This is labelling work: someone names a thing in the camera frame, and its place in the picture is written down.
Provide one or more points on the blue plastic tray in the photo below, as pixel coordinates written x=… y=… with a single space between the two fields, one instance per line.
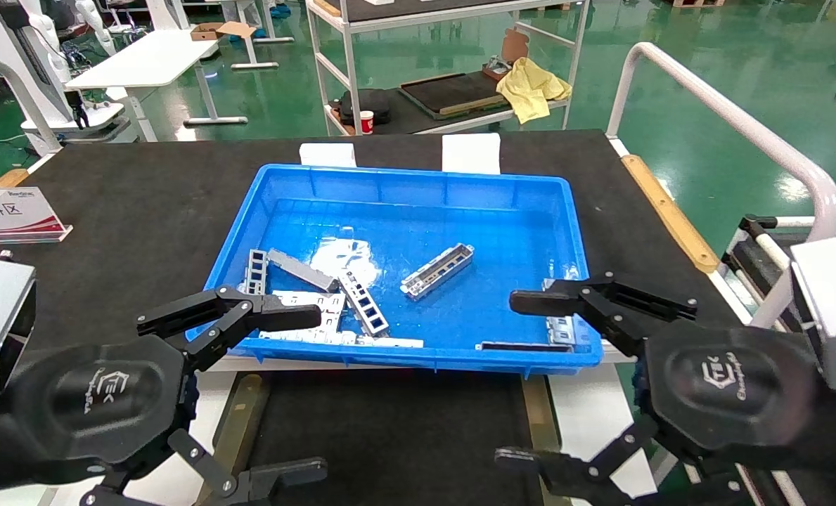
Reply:
x=460 y=211

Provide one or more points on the white metal shelf rack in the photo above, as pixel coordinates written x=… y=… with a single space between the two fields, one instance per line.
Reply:
x=352 y=77

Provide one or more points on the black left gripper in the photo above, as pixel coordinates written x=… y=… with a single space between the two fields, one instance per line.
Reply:
x=94 y=400

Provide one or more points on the silver part with square holes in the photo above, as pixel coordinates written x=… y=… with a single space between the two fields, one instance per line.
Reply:
x=365 y=306

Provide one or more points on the yellow cloth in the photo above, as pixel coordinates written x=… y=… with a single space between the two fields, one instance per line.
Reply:
x=530 y=88

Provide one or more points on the flat open cardboard box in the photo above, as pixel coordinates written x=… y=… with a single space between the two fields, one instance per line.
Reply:
x=217 y=30

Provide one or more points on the large white foam block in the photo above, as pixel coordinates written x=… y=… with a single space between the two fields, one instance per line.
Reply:
x=471 y=153

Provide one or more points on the white desk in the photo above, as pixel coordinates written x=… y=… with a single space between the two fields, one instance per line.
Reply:
x=150 y=60

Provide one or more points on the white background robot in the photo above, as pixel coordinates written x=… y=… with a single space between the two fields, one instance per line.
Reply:
x=38 y=42

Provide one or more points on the black flat board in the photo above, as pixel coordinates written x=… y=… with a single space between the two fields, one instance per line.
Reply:
x=453 y=93

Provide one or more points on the gray ladder-shaped metal part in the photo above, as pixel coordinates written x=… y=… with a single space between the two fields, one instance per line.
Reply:
x=256 y=270

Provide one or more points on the small white foam block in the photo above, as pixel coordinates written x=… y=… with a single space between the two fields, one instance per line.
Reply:
x=328 y=155

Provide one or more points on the clear plastic bag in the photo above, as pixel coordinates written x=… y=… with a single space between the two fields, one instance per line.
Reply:
x=344 y=256

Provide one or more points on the slotted silver metal part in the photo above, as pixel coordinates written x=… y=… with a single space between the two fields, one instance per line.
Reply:
x=437 y=271

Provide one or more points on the black conveyor belt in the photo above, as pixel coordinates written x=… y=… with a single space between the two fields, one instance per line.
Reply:
x=389 y=436

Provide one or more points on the plain gray metal bar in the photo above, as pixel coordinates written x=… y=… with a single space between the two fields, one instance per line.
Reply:
x=301 y=270

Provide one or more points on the black bag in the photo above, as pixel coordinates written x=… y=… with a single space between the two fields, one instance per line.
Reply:
x=365 y=104

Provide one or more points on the small open cardboard box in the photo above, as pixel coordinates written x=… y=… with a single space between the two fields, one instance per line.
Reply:
x=509 y=53

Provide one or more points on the long wooden edge strip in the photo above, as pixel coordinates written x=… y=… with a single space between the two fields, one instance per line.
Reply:
x=671 y=214

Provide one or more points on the red paper cup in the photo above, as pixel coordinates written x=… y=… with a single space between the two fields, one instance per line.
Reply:
x=366 y=123

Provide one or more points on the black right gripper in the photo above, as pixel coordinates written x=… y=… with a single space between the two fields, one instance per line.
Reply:
x=727 y=393

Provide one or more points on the red white sign placard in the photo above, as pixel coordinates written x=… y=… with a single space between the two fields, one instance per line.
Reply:
x=10 y=214

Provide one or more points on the short wooden edge strip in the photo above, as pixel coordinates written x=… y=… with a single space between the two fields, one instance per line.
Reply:
x=10 y=178

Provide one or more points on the white tubular guard rail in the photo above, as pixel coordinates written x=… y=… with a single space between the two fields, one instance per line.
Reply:
x=741 y=123

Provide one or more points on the silver bracket part stack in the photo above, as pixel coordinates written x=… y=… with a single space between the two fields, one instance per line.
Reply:
x=562 y=330

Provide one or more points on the gray tubular guard rail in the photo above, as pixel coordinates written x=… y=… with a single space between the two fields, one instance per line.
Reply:
x=29 y=105

